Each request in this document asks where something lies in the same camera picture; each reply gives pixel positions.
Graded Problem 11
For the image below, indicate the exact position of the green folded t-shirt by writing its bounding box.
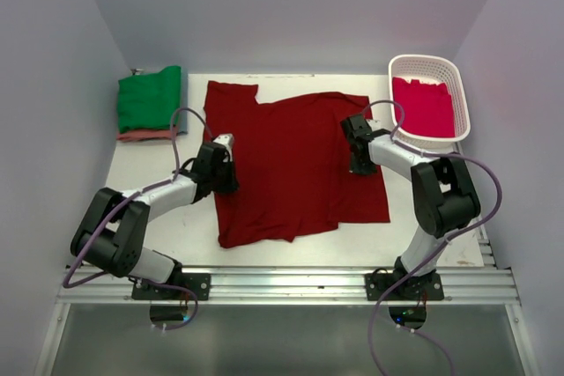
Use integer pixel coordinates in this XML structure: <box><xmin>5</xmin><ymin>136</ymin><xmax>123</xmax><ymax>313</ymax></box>
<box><xmin>117</xmin><ymin>65</ymin><xmax>182</xmax><ymax>134</ymax></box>

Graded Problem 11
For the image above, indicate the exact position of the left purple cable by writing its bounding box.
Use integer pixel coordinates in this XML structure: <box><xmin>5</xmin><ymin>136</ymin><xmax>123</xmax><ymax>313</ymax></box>
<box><xmin>61</xmin><ymin>107</ymin><xmax>212</xmax><ymax>291</ymax></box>

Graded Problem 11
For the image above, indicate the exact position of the pink folded t-shirt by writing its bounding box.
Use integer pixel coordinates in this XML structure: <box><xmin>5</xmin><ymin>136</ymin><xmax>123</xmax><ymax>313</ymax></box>
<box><xmin>116</xmin><ymin>126</ymin><xmax>178</xmax><ymax>143</ymax></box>

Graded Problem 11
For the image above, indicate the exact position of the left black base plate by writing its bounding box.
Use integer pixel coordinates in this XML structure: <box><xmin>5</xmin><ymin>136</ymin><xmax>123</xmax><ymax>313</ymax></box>
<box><xmin>131</xmin><ymin>271</ymin><xmax>212</xmax><ymax>301</ymax></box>

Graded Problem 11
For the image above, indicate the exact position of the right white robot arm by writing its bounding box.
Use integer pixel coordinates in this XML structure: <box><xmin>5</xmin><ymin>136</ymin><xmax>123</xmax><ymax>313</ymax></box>
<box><xmin>340</xmin><ymin>114</ymin><xmax>481</xmax><ymax>299</ymax></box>

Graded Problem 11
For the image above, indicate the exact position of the white plastic basket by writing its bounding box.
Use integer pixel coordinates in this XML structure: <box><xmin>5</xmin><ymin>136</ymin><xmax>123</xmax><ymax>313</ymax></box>
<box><xmin>388</xmin><ymin>54</ymin><xmax>471</xmax><ymax>150</ymax></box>

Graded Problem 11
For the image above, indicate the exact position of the purple cable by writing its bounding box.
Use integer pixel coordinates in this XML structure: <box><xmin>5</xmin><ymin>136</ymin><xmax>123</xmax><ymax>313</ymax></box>
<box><xmin>360</xmin><ymin>100</ymin><xmax>504</xmax><ymax>372</ymax></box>
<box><xmin>61</xmin><ymin>107</ymin><xmax>212</xmax><ymax>291</ymax></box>

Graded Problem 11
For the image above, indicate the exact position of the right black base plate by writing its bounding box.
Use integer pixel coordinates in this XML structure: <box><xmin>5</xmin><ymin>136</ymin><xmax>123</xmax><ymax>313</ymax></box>
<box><xmin>364</xmin><ymin>268</ymin><xmax>444</xmax><ymax>302</ymax></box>

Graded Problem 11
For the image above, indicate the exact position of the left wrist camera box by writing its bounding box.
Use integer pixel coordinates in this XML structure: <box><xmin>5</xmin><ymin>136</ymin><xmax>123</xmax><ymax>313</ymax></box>
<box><xmin>213</xmin><ymin>134</ymin><xmax>234</xmax><ymax>162</ymax></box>

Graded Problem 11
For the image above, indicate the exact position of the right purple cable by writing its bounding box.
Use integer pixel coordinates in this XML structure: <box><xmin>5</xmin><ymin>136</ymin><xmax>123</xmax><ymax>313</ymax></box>
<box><xmin>360</xmin><ymin>100</ymin><xmax>504</xmax><ymax>372</ymax></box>

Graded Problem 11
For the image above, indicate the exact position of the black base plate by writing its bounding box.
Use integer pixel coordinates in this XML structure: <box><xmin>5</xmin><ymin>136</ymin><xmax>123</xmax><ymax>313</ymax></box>
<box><xmin>131</xmin><ymin>271</ymin><xmax>212</xmax><ymax>301</ymax></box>
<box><xmin>364</xmin><ymin>268</ymin><xmax>444</xmax><ymax>302</ymax></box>

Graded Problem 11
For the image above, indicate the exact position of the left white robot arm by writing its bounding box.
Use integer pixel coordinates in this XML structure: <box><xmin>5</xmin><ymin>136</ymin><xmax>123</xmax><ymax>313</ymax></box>
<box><xmin>63</xmin><ymin>134</ymin><xmax>239</xmax><ymax>299</ymax></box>

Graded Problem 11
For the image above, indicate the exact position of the magenta t-shirt in basket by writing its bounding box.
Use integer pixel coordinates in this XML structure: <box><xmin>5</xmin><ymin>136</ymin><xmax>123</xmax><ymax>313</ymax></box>
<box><xmin>392</xmin><ymin>77</ymin><xmax>456</xmax><ymax>138</ymax></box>

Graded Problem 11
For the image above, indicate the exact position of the aluminium mounting rail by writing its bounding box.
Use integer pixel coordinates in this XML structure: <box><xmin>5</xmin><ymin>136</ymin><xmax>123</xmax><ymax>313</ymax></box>
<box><xmin>56</xmin><ymin>240</ymin><xmax>520</xmax><ymax>306</ymax></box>

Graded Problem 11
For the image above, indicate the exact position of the dark red t-shirt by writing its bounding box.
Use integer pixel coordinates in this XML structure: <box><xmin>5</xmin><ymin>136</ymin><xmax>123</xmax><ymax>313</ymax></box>
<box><xmin>204</xmin><ymin>81</ymin><xmax>390</xmax><ymax>248</ymax></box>

